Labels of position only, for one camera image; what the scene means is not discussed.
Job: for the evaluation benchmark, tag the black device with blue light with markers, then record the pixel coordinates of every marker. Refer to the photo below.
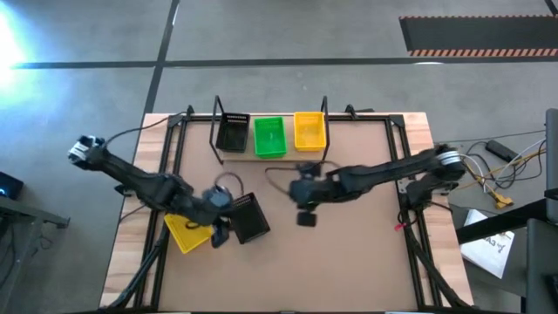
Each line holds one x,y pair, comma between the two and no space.
11,185

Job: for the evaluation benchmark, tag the grey metal stand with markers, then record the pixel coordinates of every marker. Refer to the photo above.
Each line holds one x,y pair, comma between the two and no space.
26,213

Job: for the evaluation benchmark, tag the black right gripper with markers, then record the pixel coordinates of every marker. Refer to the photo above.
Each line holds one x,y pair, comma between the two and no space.
307,192

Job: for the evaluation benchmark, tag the yellow plastic slotted basket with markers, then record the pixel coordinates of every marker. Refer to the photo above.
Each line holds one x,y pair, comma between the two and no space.
185,240
309,133

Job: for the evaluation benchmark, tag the black power brick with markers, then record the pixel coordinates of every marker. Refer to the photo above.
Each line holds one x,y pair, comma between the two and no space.
501,151

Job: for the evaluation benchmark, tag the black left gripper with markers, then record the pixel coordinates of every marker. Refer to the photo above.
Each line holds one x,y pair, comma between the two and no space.
220,200

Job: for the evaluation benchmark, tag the black aluminium rig frame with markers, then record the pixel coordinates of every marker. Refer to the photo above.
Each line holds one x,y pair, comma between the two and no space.
366,118

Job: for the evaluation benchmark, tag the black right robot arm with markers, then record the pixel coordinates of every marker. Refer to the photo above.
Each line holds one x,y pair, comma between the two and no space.
383,174

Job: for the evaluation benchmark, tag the small red tag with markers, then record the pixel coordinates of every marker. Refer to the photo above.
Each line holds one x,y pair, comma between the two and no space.
399,227

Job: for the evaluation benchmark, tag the tan table mat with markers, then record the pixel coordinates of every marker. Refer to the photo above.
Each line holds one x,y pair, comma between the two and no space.
283,270

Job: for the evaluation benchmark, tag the black mat with hazard stripes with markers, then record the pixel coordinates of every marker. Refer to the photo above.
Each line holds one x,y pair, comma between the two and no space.
479,35

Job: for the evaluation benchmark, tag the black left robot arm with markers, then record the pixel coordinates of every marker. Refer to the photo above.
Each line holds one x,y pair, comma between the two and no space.
144,183

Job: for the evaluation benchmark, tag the white paper with writing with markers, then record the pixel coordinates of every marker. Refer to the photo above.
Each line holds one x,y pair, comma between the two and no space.
488,253

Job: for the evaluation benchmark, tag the black plastic slotted basket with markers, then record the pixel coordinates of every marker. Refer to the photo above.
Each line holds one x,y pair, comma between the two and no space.
233,135
250,220

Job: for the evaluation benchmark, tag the green plastic slotted basket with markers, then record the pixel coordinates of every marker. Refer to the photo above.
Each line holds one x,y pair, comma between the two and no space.
270,139

